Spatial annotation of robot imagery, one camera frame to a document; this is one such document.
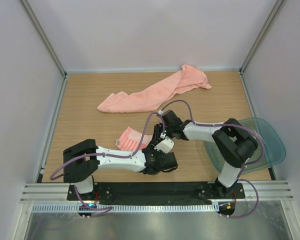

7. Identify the plain pink towel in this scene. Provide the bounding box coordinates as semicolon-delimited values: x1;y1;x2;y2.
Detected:
97;64;212;113

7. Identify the clear blue plastic tray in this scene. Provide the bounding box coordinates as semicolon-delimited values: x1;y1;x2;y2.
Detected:
204;117;286;174

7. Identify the pink bunny towel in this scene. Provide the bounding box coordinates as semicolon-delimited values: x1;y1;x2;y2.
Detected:
116;127;142;151

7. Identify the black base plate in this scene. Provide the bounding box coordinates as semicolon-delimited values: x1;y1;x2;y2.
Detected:
79;181;246;201

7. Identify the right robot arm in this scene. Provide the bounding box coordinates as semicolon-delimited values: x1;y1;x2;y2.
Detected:
158;110;262;198

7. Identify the white slotted cable duct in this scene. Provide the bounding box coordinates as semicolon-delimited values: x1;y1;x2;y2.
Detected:
31;202;219;213

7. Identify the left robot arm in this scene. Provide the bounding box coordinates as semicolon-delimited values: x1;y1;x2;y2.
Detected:
63;139;178;200

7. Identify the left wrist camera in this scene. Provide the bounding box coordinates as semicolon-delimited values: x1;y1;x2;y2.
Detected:
154;137;174;154

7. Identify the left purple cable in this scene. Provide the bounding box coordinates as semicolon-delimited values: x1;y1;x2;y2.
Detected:
49;111;166;218

